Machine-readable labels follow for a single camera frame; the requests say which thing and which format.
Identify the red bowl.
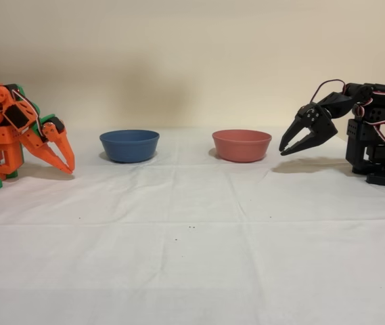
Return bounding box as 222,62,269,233
211,129,273,163

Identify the blue bowl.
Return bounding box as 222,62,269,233
99,129,161,163

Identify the white tablecloth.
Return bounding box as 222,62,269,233
0,127,385,325

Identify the orange arm servo cable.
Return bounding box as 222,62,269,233
9,88,43,136

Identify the black gripper servo cable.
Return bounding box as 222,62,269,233
309,79,347,104

